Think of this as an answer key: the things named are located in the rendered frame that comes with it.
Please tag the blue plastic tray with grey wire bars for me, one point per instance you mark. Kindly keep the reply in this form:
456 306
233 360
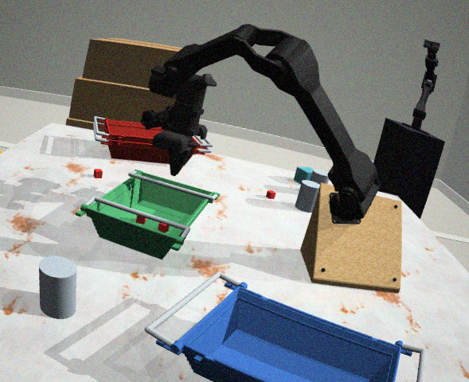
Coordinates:
250 338

